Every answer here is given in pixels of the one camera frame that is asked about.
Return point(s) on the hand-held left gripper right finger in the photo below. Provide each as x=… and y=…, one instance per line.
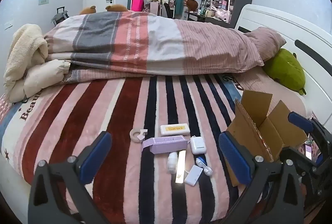
x=234, y=159

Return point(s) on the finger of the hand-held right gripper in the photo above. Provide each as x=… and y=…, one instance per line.
x=298, y=158
x=299, y=120

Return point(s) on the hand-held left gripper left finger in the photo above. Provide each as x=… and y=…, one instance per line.
x=93, y=159

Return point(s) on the brown cardboard box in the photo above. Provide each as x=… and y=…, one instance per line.
x=269, y=130

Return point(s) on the blue and white earphone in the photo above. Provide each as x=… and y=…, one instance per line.
x=201, y=161

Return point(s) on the white earbuds case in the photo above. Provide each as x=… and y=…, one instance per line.
x=198, y=146

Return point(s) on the small white box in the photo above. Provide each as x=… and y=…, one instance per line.
x=193, y=175

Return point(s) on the white tape dispenser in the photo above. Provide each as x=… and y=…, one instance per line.
x=133, y=135

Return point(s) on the shiny silver strip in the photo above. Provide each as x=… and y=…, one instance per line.
x=180, y=169

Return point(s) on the small white bottle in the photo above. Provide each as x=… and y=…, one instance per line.
x=171, y=163

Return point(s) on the white power bank yellow label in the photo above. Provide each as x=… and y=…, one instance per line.
x=174, y=130

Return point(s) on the purple rectangular box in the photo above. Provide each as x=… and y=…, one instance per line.
x=168, y=145

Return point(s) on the striped plush blanket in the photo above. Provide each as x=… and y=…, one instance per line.
x=103, y=110

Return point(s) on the green plush toy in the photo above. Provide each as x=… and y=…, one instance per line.
x=284, y=68

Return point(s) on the pink striped pillow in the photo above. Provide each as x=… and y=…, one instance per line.
x=267, y=40

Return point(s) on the white bed headboard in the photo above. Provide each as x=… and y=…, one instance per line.
x=298, y=29

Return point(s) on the cream padded jacket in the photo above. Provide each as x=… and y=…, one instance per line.
x=44, y=73

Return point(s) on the folded pink grey plaid quilt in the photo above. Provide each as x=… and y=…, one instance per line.
x=129, y=40

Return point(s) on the cream fleece blanket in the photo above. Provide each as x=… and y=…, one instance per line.
x=23, y=45

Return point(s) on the grey suitcase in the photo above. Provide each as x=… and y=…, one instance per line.
x=59, y=18

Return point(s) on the cluttered desk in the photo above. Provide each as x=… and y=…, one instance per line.
x=197, y=16

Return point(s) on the brown teddy bear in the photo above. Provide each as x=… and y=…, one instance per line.
x=116, y=8
x=88, y=10

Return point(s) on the brown plush toy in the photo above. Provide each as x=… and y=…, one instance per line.
x=192, y=4

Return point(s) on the pink bottle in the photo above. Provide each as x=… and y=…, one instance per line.
x=137, y=4

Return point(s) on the black chair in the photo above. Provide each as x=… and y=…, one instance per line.
x=167, y=10

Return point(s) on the white light switch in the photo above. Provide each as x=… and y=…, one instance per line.
x=8, y=26

